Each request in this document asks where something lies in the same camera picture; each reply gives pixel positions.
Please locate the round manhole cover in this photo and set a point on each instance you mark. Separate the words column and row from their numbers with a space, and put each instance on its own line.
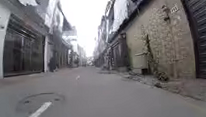
column 39, row 100

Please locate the climbing plant on wall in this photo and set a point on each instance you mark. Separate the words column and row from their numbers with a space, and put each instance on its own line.
column 150, row 55

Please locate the row of buildings with stone wall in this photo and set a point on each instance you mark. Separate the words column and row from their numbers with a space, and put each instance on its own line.
column 156, row 32

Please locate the row of buildings with dark shopfronts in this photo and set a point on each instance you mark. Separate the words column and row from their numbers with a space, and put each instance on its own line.
column 23, row 41

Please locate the person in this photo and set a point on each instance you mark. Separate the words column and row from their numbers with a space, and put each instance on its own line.
column 52, row 64

